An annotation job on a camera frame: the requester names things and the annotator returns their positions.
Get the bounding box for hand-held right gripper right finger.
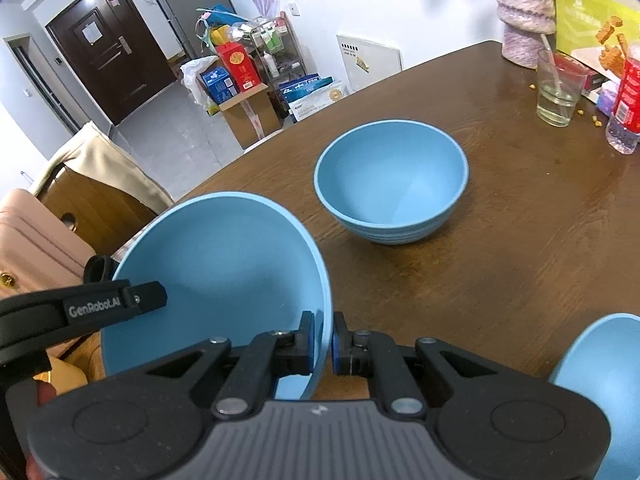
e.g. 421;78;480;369
332;311;548;420

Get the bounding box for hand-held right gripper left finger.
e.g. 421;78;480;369
105;311;317;418

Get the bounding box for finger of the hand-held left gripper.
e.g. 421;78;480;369
0;281;168;358

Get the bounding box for blue ribbed bowl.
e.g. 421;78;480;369
314;120;470;246
547;313;640;480
100;191;333;401

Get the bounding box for small black cylinder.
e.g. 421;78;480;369
83;255;119;286

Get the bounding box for pink suitcase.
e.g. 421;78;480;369
0;189;108;321

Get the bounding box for brown wooden chair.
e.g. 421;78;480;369
37;165;161;261

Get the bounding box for beige coat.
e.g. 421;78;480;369
30;121;176;216

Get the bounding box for grey interior door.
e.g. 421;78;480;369
2;35;78;133

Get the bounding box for brown cardboard box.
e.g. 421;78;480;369
218;82;283;150

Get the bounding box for white printed bag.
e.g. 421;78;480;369
290;82;351;122

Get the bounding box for blue white package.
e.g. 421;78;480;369
278;75;334;106

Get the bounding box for dark brown entrance door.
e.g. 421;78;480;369
46;0;178;126

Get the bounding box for white plastic bag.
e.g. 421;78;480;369
180;57;221;111

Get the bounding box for blue carton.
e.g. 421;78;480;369
200;67;238;103

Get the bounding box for red gift box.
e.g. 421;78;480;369
216;41;261;92

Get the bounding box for metal storage rack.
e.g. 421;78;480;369
247;12;308;111

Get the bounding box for clear drinking glass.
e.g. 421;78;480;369
536;47;591;127

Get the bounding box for grey refrigerator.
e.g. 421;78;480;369
135;0;236;58

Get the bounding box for blue bag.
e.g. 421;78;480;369
196;5;251;43

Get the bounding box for yellow crumbs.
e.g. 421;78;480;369
527;82;603;126

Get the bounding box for clear straw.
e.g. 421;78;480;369
540;34;568;106

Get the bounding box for purple tissue pack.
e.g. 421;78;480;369
596;82;621;116

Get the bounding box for red label water bottle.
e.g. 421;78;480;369
606;42;640;155

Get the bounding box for red cigarette box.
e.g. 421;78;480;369
550;52;623;98

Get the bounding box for pink textured vase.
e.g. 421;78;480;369
495;0;557;68

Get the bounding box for green cardboard box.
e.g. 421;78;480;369
555;0;640;81

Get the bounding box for cream container grey handle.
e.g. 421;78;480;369
32;332;108;398

